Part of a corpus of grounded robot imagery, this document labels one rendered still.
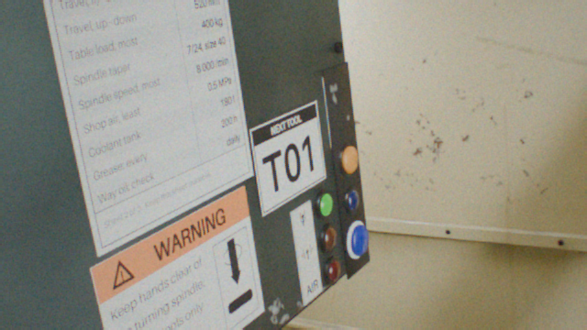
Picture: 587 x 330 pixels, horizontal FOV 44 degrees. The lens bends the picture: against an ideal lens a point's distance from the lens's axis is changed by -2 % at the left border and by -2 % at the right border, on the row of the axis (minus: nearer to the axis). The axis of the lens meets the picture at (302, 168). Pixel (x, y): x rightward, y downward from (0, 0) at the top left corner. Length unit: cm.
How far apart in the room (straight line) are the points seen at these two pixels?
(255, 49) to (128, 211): 17
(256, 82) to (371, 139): 94
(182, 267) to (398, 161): 101
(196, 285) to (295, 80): 19
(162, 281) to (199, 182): 7
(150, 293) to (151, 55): 15
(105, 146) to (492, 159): 104
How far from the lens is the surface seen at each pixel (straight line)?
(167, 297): 51
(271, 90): 59
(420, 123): 144
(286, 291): 62
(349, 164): 68
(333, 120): 66
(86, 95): 45
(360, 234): 70
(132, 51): 47
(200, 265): 53
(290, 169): 61
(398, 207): 152
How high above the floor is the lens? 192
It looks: 16 degrees down
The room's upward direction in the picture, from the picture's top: 8 degrees counter-clockwise
